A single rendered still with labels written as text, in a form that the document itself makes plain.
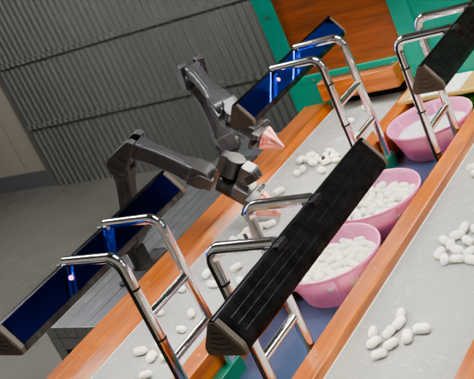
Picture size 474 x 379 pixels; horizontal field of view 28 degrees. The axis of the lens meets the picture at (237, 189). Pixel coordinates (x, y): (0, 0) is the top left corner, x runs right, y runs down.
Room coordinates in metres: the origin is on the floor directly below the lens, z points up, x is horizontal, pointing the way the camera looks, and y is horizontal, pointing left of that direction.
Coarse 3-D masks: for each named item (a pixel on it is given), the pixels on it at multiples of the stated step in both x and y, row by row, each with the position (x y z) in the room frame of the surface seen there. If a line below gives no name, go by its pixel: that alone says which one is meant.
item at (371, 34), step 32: (256, 0) 3.28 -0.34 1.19; (288, 0) 3.21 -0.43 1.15; (320, 0) 3.13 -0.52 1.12; (352, 0) 3.06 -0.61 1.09; (384, 0) 2.98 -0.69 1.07; (416, 0) 2.91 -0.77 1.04; (448, 0) 2.85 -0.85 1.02; (288, 32) 3.24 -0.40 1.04; (352, 32) 3.09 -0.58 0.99; (384, 32) 3.01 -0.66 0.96
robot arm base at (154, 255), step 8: (144, 248) 2.73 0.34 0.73; (160, 248) 2.81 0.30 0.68; (128, 256) 2.73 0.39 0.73; (136, 256) 2.71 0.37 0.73; (144, 256) 2.72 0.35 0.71; (152, 256) 2.78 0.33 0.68; (160, 256) 2.76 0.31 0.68; (136, 264) 2.72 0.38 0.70; (144, 264) 2.71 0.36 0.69; (152, 264) 2.72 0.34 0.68; (136, 272) 2.71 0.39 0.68; (144, 272) 2.69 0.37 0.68
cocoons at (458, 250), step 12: (468, 168) 2.23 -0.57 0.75; (468, 228) 1.95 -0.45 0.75; (444, 240) 1.93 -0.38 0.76; (468, 240) 1.88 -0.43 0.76; (444, 252) 1.89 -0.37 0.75; (456, 252) 1.86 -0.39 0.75; (468, 252) 1.83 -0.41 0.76; (444, 264) 1.85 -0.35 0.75; (396, 324) 1.69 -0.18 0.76; (420, 324) 1.64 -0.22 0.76; (372, 336) 1.69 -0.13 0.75; (384, 336) 1.67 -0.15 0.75; (408, 336) 1.63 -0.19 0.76; (384, 348) 1.64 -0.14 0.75
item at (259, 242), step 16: (256, 208) 1.72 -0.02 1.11; (272, 208) 1.70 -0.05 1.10; (256, 224) 1.74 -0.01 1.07; (240, 240) 1.58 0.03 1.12; (256, 240) 1.56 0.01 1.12; (272, 240) 1.53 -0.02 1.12; (208, 256) 1.62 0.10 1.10; (224, 272) 1.64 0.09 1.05; (224, 288) 1.63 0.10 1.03; (288, 304) 1.74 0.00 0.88; (288, 320) 1.73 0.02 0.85; (304, 336) 1.74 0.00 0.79; (256, 352) 1.63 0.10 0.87; (272, 352) 1.66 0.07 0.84
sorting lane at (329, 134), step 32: (320, 128) 3.05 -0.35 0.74; (352, 128) 2.91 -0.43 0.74; (288, 160) 2.89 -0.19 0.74; (288, 192) 2.64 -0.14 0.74; (224, 256) 2.41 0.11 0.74; (256, 256) 2.32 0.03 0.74; (160, 320) 2.21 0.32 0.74; (192, 320) 2.13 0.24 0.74; (128, 352) 2.12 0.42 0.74; (160, 352) 2.05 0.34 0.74; (192, 352) 1.98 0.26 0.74
